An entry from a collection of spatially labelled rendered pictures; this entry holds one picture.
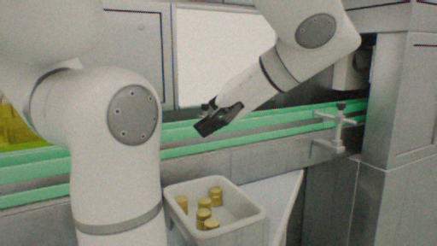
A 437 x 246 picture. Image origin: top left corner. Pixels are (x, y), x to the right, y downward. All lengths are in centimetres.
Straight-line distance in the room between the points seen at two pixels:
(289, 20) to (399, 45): 82
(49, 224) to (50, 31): 48
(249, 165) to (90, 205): 67
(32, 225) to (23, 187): 8
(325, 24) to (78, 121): 27
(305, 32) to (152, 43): 63
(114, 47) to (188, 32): 24
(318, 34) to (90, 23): 23
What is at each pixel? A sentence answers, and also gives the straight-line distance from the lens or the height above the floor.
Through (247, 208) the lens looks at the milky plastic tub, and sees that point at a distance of 68.
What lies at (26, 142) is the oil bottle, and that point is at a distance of 74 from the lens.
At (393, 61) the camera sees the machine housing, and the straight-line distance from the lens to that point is 113.
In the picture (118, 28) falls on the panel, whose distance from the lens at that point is 88.
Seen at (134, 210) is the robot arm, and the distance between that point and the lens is 29.
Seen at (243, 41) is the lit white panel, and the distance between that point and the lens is 103.
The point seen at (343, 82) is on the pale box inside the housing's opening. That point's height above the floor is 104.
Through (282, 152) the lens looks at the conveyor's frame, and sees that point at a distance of 98.
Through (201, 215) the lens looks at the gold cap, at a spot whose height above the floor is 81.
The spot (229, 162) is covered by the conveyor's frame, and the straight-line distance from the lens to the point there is 86.
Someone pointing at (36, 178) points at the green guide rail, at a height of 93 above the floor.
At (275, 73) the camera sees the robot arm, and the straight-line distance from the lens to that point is 43.
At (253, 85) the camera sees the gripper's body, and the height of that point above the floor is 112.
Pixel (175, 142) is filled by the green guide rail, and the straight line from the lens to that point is 78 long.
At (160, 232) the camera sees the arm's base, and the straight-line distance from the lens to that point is 33.
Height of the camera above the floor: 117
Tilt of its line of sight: 14 degrees down
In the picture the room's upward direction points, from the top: straight up
